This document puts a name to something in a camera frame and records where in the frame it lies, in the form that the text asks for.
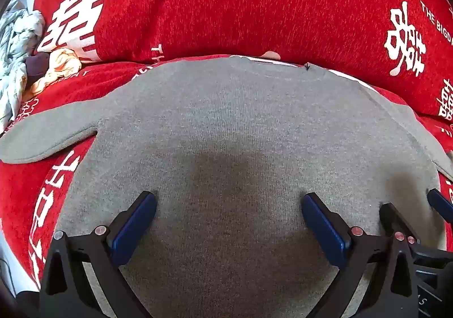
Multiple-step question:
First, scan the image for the grey knit sweater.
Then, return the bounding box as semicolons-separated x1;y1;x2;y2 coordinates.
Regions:
0;55;453;318

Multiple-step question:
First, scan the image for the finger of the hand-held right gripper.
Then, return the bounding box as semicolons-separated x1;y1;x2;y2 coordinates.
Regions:
427;188;453;225
379;202;421;251

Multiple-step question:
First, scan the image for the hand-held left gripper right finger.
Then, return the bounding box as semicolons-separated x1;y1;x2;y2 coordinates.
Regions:
302;192;419;318

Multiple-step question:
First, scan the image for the dark purple garment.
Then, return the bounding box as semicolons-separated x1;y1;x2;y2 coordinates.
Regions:
25;52;51;87

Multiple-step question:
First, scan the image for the red printed sofa cover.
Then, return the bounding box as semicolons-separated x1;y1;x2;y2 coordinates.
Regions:
0;0;453;295

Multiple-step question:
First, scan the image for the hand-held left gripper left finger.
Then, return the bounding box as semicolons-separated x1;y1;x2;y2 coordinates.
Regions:
39;191;158;318

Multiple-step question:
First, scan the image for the light blue crumpled garment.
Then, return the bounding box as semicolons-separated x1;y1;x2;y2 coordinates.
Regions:
0;0;46;132

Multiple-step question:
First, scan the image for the cream orange crumpled garment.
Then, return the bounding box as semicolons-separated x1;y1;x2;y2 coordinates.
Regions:
30;48;83;95

